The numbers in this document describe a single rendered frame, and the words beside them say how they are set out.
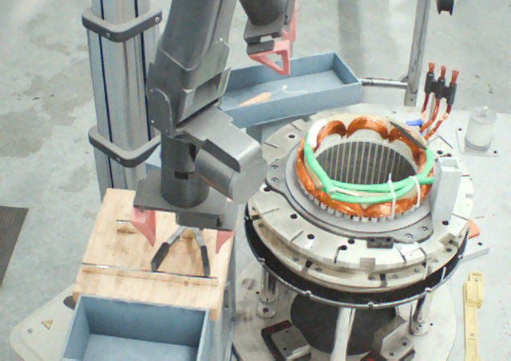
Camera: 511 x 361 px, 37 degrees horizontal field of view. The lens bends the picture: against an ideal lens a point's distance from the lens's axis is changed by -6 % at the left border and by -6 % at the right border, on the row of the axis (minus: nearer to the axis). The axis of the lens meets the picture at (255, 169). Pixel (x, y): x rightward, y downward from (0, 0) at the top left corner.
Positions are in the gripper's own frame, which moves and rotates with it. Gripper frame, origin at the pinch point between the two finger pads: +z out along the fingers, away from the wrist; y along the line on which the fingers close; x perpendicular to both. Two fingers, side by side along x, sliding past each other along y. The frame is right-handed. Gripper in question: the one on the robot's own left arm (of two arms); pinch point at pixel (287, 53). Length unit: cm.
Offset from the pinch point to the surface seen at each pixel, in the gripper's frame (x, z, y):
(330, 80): -2.9, 12.1, 5.0
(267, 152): -1.0, -2.2, -23.4
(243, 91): 10.1, 5.6, -1.1
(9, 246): 129, 74, 24
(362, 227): -15.6, 0.1, -36.6
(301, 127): -4.4, 0.5, -16.7
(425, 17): 2, 98, 123
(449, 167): -27.5, -0.9, -29.5
